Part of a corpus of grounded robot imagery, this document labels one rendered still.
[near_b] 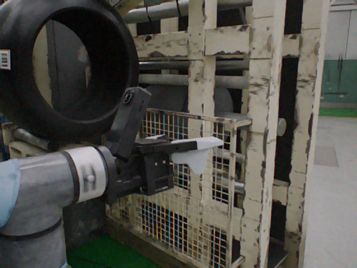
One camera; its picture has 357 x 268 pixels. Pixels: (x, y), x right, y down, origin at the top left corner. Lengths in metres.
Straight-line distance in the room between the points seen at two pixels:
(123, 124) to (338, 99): 9.85
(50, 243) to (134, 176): 0.15
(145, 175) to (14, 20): 0.83
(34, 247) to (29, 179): 0.09
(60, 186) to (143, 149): 0.13
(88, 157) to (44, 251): 0.13
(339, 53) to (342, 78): 0.74
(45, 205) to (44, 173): 0.04
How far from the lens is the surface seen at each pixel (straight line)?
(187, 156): 0.50
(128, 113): 0.47
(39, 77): 1.61
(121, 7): 1.65
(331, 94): 10.20
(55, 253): 0.45
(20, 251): 0.44
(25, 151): 1.40
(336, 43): 10.26
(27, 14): 1.18
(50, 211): 0.42
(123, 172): 0.48
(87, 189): 0.43
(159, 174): 0.50
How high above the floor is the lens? 1.19
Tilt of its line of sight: 12 degrees down
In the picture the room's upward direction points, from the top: straight up
